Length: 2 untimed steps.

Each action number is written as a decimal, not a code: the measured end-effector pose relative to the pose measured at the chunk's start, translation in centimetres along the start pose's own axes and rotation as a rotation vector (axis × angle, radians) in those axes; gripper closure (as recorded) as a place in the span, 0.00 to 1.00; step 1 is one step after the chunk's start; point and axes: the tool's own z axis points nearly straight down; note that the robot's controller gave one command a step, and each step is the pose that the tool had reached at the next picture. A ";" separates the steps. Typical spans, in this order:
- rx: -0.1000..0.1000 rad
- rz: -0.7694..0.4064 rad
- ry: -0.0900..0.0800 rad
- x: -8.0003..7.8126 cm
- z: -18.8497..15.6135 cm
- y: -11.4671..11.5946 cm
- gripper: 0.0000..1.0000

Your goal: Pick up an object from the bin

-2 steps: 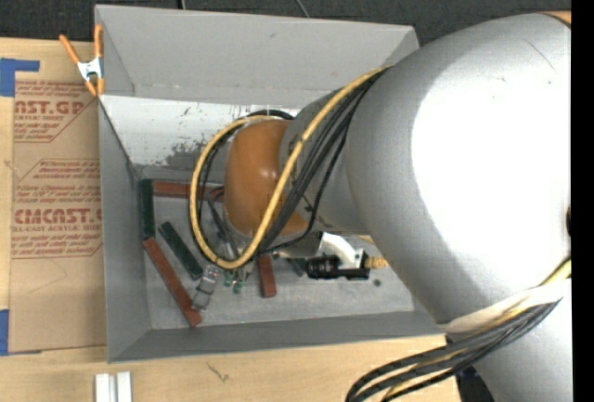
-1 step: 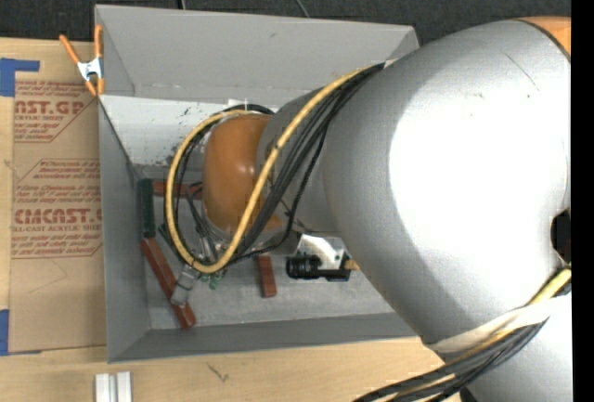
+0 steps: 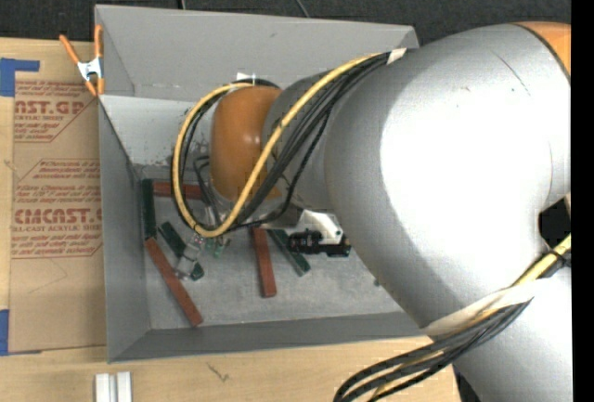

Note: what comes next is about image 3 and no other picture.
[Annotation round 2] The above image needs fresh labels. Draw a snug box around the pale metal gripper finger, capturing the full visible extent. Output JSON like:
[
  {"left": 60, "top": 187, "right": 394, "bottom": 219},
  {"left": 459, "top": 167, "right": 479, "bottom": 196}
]
[
  {"left": 183, "top": 242, "right": 206, "bottom": 280},
  {"left": 174, "top": 234, "right": 201, "bottom": 275}
]

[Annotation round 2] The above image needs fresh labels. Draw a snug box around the dark green flat block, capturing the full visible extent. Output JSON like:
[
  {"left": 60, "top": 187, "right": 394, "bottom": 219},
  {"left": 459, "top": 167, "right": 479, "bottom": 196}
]
[
  {"left": 158, "top": 221, "right": 206, "bottom": 282},
  {"left": 140, "top": 178, "right": 159, "bottom": 240},
  {"left": 268, "top": 227, "right": 312, "bottom": 278}
]

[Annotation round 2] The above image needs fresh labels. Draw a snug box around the red-brown flat block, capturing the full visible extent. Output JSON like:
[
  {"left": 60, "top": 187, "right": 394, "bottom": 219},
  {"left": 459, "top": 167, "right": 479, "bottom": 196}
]
[
  {"left": 250, "top": 227, "right": 278, "bottom": 299},
  {"left": 144, "top": 237, "right": 205, "bottom": 329},
  {"left": 152, "top": 181, "right": 204, "bottom": 202}
]

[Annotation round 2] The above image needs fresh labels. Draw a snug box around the brown cardboard board red print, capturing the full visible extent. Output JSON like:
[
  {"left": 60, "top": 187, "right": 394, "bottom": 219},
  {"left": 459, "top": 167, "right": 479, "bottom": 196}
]
[{"left": 0, "top": 36, "right": 109, "bottom": 356}]

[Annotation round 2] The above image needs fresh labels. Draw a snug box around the grey metal bin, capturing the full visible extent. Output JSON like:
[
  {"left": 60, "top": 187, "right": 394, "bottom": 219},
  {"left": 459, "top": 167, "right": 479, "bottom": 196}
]
[{"left": 94, "top": 4, "right": 421, "bottom": 365}]

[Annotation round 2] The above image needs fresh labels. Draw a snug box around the black cylinder on white bracket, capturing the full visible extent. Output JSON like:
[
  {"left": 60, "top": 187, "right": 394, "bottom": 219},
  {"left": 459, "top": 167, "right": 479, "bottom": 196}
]
[{"left": 288, "top": 209, "right": 352, "bottom": 259}]

